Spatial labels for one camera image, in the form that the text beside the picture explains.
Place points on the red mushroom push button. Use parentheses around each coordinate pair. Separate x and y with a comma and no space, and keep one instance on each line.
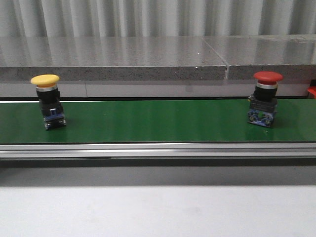
(263,102)

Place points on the yellow mushroom push button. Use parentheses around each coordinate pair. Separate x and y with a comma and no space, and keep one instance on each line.
(49,100)

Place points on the green conveyor belt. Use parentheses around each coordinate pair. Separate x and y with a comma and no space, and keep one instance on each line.
(158,121)

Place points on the grey stone slab left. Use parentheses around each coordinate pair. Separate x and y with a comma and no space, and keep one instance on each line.
(109,58)

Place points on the grey stone slab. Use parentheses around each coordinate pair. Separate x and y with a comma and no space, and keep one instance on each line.
(109,58)
(293,56)

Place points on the grey stone slab right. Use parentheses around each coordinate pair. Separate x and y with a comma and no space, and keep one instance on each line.
(293,56)

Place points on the red plastic tray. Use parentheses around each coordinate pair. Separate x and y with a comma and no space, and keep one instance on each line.
(312,92)

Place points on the white corrugated curtain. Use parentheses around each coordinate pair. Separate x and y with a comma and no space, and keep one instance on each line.
(144,18)

